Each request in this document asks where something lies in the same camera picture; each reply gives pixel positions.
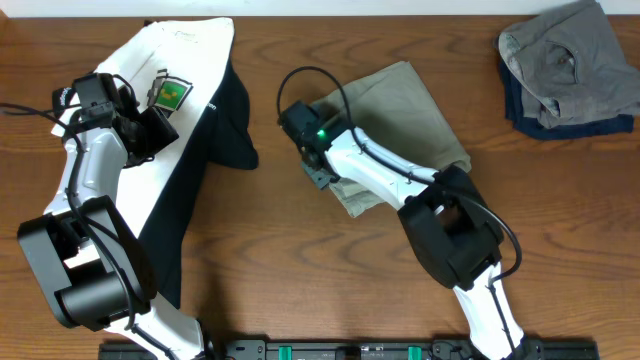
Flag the navy blue garment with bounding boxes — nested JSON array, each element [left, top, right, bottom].
[[498, 59, 635, 141]]

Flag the white graphic t-shirt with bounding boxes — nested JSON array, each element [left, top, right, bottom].
[[61, 17, 235, 241]]

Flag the black garment under t-shirt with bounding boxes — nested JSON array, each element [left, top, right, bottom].
[[50, 59, 260, 310]]

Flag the olive green shorts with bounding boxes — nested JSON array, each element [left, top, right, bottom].
[[309, 60, 473, 219]]

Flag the grey shorts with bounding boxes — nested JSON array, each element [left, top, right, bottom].
[[496, 0, 639, 129]]

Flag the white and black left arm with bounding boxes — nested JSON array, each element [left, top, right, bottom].
[[17, 105, 210, 359]]

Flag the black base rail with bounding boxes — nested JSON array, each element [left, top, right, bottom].
[[97, 337, 601, 360]]

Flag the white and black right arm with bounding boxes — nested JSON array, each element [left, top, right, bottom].
[[294, 128, 524, 359]]

